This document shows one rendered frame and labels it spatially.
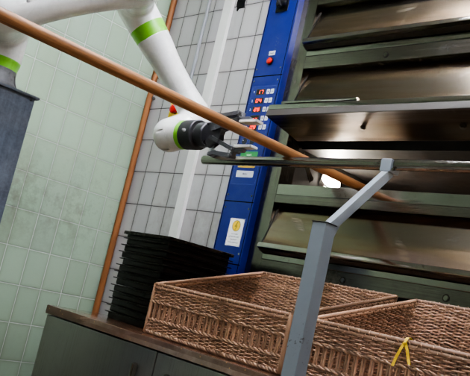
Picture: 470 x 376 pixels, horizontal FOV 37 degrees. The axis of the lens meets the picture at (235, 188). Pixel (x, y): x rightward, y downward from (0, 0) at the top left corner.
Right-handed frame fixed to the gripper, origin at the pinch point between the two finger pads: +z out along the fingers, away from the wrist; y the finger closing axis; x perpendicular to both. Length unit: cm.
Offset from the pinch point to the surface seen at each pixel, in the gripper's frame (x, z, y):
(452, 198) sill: -52, 37, 3
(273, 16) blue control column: -50, -52, -66
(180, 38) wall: -53, -112, -65
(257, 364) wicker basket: -2, 19, 60
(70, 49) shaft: 62, 2, 1
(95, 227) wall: -42, -123, 29
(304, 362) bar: 6, 39, 56
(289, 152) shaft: -15.9, 1.8, 0.3
